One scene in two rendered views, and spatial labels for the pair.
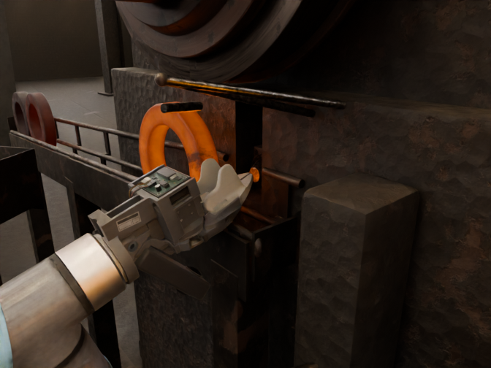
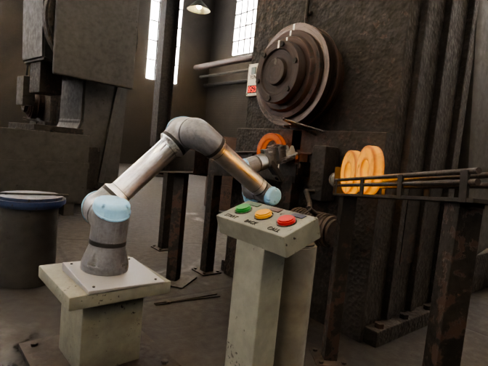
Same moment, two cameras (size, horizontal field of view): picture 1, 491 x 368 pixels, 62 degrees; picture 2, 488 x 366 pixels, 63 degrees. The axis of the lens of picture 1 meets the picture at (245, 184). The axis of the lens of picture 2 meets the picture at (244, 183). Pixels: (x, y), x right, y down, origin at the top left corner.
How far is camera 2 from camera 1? 139 cm
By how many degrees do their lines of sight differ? 15
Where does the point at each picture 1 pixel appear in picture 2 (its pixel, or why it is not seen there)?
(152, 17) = (277, 107)
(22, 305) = (250, 160)
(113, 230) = (267, 152)
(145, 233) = (272, 156)
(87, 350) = not seen: hidden behind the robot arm
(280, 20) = (310, 109)
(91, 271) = (263, 158)
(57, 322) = (256, 167)
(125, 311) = not seen: hidden behind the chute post
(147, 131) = (262, 142)
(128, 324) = not seen: hidden behind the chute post
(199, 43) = (289, 114)
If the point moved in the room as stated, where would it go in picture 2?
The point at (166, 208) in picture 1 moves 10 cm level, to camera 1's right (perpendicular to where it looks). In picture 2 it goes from (279, 149) to (301, 152)
